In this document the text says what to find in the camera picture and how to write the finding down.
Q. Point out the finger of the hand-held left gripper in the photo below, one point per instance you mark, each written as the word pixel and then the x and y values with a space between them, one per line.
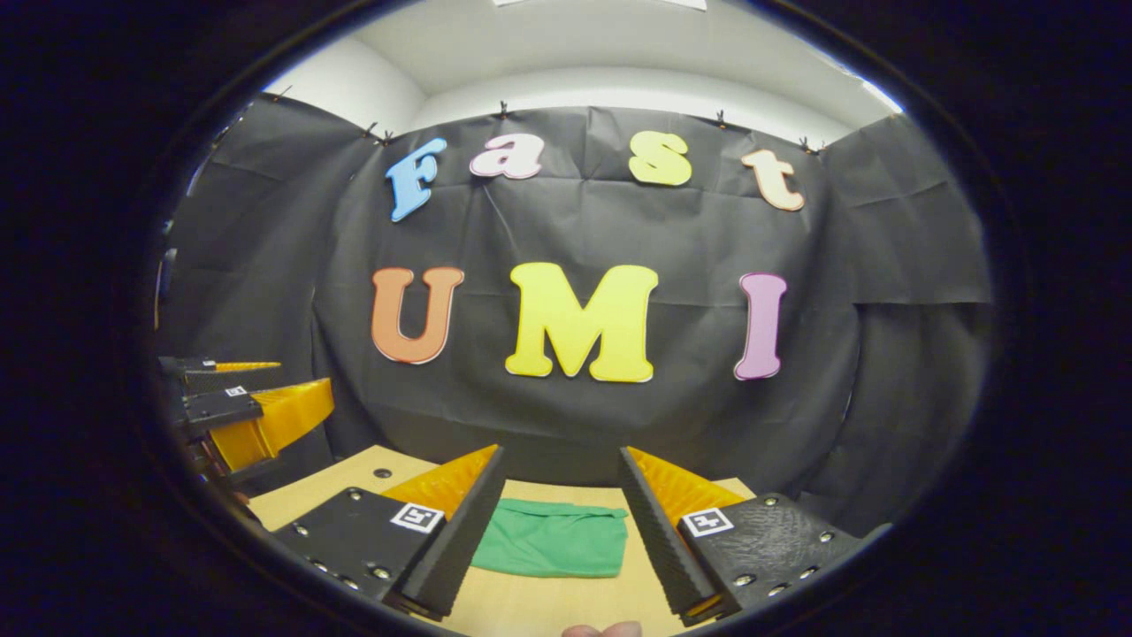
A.
pixel 283 411
pixel 248 364

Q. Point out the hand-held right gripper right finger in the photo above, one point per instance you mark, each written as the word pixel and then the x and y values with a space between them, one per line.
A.
pixel 659 540

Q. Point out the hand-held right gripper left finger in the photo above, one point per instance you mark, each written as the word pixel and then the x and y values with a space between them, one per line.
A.
pixel 464 540

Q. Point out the green T-shirt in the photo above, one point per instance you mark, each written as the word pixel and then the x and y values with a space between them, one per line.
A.
pixel 548 540

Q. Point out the black backdrop cloth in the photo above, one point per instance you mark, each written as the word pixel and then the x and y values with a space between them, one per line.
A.
pixel 690 230

